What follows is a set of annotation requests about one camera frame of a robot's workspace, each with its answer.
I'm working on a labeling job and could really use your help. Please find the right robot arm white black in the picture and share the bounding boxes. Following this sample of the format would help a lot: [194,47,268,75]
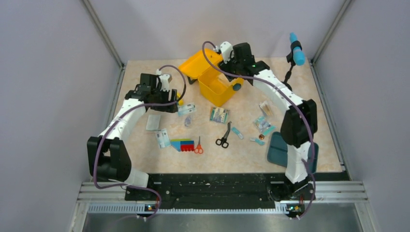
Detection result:
[214,42,318,199]

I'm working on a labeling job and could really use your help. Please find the orange handled scissors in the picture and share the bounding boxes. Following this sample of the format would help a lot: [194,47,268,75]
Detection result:
[194,136,204,154]

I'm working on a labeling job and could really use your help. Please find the teal divided tray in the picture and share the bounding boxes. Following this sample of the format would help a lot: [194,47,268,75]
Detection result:
[267,131,319,174]

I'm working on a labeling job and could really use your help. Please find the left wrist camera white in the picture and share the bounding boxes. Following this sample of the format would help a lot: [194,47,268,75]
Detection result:
[156,69,172,91]

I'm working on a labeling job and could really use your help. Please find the clear bag teal items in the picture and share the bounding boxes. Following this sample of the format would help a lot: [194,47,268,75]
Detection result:
[253,116,276,136]

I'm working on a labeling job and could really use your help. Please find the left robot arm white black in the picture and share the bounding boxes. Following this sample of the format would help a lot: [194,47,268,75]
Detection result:
[87,72,177,200]

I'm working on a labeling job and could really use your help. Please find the blue microphone on stand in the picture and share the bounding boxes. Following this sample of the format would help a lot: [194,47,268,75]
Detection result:
[283,32,306,90]

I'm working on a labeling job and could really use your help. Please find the green white bandage packet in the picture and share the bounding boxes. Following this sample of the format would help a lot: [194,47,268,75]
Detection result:
[209,107,230,124]

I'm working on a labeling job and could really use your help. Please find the white blue wipe sachets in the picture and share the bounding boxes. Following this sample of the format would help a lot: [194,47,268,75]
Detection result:
[155,129,171,149]

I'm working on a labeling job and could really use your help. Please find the black handled scissors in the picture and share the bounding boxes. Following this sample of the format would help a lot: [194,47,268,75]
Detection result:
[215,121,232,148]

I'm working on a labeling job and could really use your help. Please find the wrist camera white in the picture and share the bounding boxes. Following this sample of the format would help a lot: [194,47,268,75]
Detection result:
[156,69,172,91]
[214,41,233,64]

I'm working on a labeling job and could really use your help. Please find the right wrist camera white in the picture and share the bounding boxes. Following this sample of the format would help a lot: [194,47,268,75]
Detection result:
[214,41,233,64]

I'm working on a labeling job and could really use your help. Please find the colourful stacked card pack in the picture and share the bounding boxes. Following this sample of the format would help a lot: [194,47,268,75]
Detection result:
[170,139,195,152]

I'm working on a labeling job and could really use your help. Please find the small clear vial bag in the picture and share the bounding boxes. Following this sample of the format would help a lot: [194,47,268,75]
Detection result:
[184,115,192,127]

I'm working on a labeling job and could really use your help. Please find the clear bag of masks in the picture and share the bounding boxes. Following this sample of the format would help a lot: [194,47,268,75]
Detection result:
[146,115,161,131]

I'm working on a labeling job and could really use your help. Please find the yellow plastic medicine box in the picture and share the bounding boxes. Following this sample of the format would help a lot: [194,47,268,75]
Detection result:
[178,48,244,107]

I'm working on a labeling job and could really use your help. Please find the light blue plaster strip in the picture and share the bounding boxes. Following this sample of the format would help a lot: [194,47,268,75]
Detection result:
[231,127,244,139]

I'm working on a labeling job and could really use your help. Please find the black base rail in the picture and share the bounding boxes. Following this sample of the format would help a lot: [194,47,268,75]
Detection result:
[125,173,315,210]

